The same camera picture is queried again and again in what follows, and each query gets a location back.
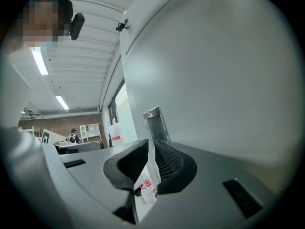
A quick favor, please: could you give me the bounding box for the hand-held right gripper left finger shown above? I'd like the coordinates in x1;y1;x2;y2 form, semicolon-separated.
103;138;150;190

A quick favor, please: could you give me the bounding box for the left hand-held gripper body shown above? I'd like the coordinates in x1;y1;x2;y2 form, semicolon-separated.
40;127;105;155

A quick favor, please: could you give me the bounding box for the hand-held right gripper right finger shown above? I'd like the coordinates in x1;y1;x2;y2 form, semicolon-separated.
154;139;198;195

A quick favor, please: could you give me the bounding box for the grey metal locker cabinet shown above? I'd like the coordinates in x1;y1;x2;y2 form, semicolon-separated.
114;0;302;198

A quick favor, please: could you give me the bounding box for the large clear bottle red cap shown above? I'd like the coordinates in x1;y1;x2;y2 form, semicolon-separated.
139;177;158;205

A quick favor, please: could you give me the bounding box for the clear water jug red label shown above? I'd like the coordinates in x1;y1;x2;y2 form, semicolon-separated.
108;124;125;148

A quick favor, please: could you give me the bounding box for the long ceiling light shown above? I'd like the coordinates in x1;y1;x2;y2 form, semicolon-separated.
31;46;50;76
55;95;70;110

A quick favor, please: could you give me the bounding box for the white shelf unit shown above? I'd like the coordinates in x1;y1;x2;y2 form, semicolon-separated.
79;123;101;144

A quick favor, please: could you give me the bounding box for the person's head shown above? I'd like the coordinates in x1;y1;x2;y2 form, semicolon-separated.
16;0;74;49

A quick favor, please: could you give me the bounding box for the black key with fob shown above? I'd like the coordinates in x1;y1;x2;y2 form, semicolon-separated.
115;18;131;33

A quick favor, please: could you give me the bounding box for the black window frame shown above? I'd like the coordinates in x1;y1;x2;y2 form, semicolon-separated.
108;79;126;127

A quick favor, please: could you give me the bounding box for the black head camera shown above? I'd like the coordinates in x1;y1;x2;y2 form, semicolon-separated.
68;12;86;41

